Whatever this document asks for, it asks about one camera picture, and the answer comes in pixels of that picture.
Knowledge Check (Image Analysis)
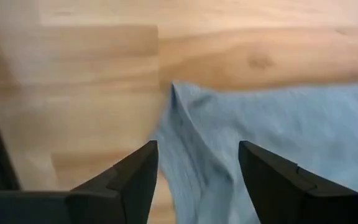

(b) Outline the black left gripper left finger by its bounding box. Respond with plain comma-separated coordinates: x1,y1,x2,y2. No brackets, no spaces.
0,139,160,224

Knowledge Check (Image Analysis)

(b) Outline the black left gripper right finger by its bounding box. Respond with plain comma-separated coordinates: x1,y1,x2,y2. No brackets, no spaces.
238,140,358,224

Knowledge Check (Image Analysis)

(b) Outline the grey garment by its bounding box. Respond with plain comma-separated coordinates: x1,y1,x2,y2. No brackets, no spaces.
149,81,358,224

